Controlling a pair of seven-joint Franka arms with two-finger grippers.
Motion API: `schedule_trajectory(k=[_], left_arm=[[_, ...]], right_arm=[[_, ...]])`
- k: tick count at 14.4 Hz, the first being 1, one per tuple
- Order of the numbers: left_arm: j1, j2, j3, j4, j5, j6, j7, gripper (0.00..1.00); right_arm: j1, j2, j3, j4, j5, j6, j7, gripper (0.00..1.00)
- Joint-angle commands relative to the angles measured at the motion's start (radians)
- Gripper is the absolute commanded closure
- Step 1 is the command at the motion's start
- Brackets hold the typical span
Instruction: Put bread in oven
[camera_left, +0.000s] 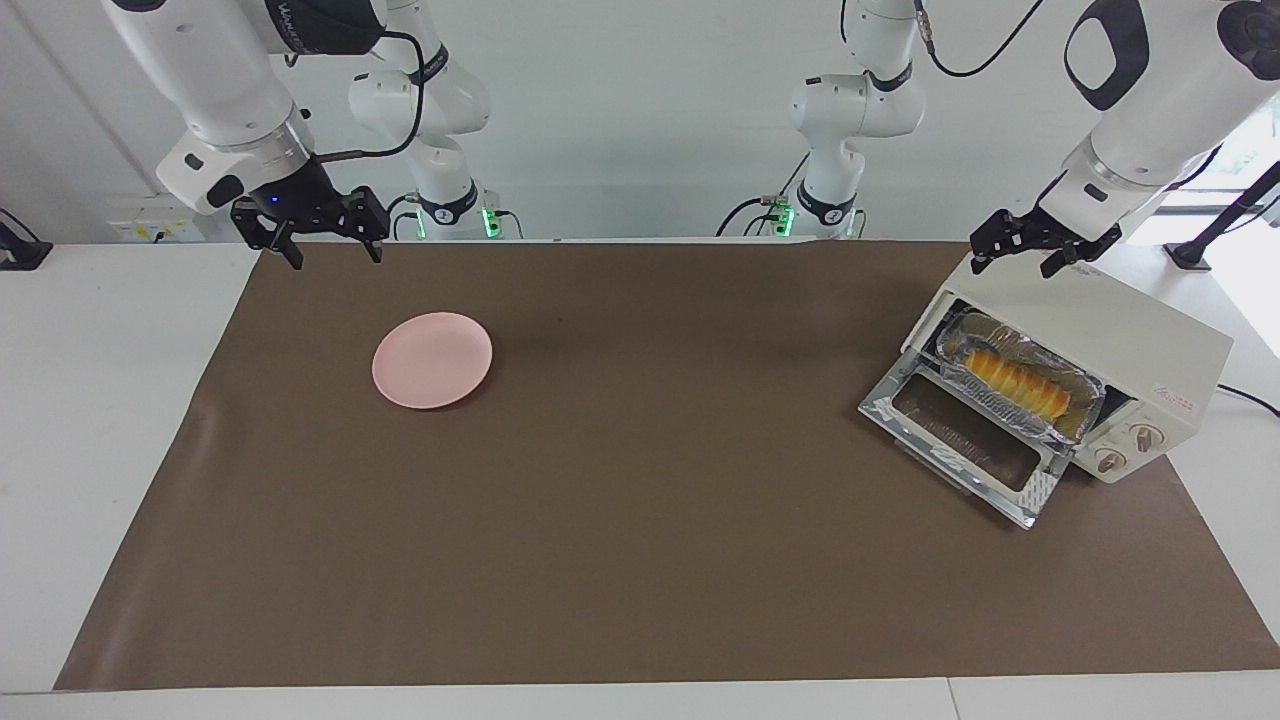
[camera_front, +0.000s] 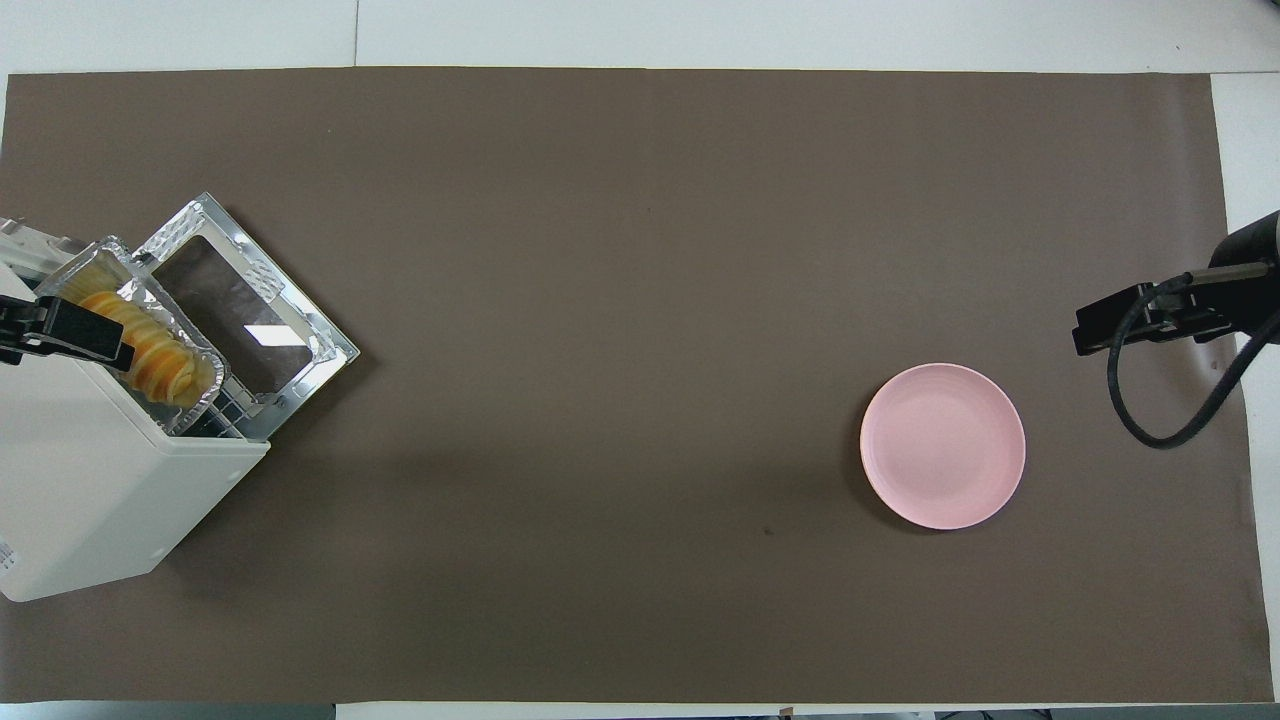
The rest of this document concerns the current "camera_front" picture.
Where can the cream toaster oven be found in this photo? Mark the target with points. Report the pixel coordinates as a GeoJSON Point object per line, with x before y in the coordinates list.
{"type": "Point", "coordinates": [90, 500]}

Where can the aluminium foil tray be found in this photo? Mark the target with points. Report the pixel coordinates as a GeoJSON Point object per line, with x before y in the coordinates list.
{"type": "Point", "coordinates": [190, 335]}

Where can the brown table mat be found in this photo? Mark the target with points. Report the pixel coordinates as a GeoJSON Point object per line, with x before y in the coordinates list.
{"type": "Point", "coordinates": [620, 400]}

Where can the pink round plate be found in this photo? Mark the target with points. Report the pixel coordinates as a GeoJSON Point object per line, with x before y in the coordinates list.
{"type": "Point", "coordinates": [943, 446]}

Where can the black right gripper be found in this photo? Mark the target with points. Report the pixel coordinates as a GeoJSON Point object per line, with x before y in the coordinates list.
{"type": "Point", "coordinates": [1205, 315]}

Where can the glass oven door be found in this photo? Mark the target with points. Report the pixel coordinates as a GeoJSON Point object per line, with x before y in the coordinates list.
{"type": "Point", "coordinates": [260, 310]}

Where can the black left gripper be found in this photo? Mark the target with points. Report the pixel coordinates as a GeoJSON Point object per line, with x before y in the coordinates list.
{"type": "Point", "coordinates": [18, 325]}

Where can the sliced orange bread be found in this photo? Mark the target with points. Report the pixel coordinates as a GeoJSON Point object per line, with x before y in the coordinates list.
{"type": "Point", "coordinates": [165, 360]}

